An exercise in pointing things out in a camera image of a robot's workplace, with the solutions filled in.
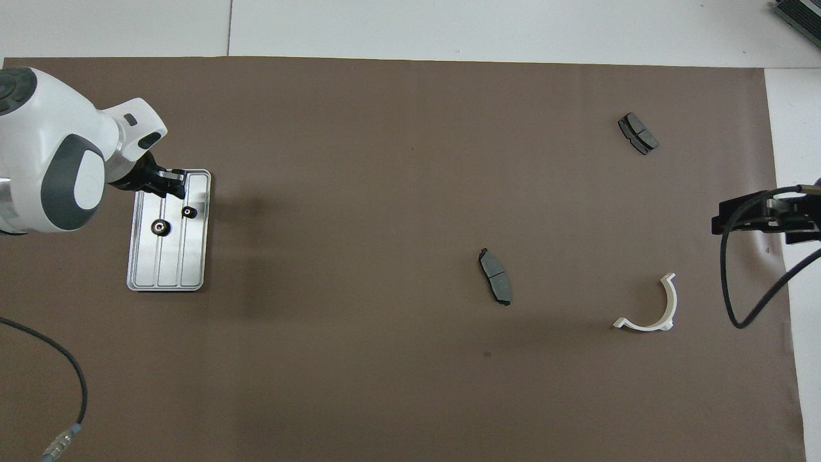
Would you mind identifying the white curved plastic bracket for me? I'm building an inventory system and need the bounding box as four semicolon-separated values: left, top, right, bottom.
613;273;678;332

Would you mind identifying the silver metal tray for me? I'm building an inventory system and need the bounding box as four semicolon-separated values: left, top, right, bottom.
126;169;212;293

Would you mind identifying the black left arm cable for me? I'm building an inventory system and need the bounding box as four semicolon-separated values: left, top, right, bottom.
0;317;89;462

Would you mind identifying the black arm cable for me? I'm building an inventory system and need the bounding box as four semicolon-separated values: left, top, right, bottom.
0;317;89;462
720;185;821;330

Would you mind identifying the dark ribbed metal device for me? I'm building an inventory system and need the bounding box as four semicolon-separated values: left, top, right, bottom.
773;0;821;47

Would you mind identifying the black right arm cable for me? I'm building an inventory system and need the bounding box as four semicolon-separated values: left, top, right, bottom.
720;185;821;330

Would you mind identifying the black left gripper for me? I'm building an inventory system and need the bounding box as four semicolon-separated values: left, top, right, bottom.
109;151;188;200

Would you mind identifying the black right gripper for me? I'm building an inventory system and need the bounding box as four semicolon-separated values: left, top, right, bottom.
711;183;821;246

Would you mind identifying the dark grey brake pad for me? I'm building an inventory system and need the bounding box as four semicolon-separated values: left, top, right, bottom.
478;248;512;307
618;112;659;156

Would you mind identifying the brown table mat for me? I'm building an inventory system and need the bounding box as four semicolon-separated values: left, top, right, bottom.
0;56;808;462

